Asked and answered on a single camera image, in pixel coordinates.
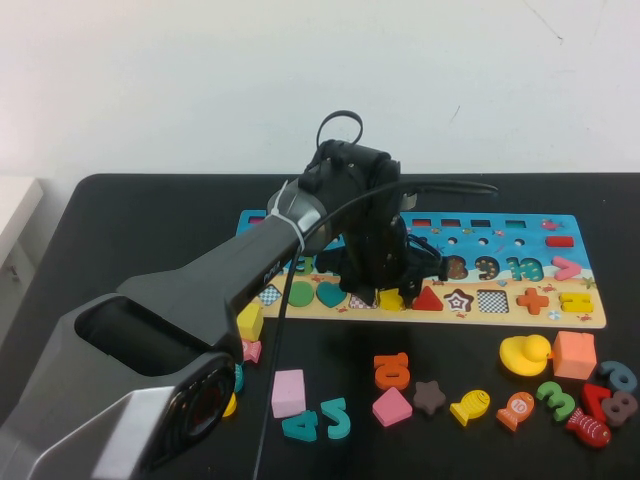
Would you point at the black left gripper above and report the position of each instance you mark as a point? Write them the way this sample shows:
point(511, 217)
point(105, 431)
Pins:
point(375, 250)

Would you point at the yellow pentagon piece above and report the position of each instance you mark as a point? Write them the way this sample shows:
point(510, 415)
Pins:
point(392, 299)

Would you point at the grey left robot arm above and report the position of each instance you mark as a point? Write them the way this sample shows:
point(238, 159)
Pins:
point(175, 300)

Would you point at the red triangle piece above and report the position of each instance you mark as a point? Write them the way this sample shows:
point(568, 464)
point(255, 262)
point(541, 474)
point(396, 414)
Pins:
point(428, 301)

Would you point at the teal heart piece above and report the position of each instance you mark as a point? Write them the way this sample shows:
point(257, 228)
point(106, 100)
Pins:
point(330, 295)

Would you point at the orange number ten piece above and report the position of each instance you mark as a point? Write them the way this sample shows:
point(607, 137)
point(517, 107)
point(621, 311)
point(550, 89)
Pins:
point(391, 379)

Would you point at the green circle piece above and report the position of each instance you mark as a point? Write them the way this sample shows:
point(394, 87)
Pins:
point(302, 294)

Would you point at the brown star piece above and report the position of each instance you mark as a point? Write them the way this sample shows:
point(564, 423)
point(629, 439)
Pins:
point(430, 398)

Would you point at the pink diamond piece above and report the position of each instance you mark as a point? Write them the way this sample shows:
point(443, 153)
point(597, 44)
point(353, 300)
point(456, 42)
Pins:
point(392, 406)

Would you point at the colourful wooden puzzle board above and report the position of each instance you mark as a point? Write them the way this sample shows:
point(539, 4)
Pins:
point(500, 252)

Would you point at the yellow fish piece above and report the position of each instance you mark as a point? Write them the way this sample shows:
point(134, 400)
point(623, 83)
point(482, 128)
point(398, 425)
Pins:
point(470, 407)

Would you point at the teal number two piece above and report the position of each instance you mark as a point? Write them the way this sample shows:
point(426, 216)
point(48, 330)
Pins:
point(339, 426)

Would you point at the orange plus sign piece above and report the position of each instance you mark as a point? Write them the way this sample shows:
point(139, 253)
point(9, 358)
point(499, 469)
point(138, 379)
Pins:
point(532, 301)

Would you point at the pink fish piece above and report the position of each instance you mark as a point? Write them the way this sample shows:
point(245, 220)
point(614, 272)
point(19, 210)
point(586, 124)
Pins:
point(252, 351)

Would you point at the teal number four piece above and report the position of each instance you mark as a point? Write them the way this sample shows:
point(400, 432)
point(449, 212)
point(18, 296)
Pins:
point(303, 427)

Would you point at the teal fish piece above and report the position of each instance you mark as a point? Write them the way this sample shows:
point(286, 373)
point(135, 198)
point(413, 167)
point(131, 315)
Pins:
point(240, 377)

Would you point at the orange fish piece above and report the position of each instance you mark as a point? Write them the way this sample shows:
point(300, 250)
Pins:
point(515, 410)

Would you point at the red minus sign piece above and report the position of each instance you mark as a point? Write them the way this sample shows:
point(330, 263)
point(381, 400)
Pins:
point(559, 242)

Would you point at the pink greater-than sign piece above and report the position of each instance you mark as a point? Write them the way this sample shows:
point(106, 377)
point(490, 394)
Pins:
point(571, 269)

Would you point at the yellow equals sign piece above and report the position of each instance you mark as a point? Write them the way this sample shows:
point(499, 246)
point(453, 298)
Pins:
point(575, 297)

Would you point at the yellow number nine piece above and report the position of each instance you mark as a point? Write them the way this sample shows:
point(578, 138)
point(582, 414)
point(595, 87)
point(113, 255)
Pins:
point(231, 406)

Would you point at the green number three piece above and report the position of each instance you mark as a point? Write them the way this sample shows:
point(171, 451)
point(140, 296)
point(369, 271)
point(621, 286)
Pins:
point(560, 404)

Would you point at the red number seven piece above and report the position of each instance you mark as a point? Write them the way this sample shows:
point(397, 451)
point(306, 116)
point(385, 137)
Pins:
point(593, 399)

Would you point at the red fish piece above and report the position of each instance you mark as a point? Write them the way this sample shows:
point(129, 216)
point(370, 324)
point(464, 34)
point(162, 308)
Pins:
point(589, 428)

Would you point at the grey-blue number six piece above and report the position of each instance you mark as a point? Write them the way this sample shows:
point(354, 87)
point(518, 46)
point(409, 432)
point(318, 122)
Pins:
point(625, 380)

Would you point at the brown number eight piece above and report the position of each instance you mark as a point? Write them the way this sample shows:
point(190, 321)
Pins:
point(627, 402)

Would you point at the light pink cube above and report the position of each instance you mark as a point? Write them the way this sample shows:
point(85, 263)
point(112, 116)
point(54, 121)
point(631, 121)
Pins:
point(292, 393)

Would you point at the yellow cube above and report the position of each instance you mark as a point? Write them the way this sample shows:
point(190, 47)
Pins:
point(251, 322)

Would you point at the yellow rubber duck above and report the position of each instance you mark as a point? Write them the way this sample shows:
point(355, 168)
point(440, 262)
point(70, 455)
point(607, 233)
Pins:
point(524, 357)

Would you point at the salmon orange cube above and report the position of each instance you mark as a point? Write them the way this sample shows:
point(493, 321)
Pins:
point(575, 355)

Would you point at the white cabinet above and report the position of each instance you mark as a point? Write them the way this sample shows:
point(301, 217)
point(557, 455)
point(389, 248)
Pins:
point(15, 215)

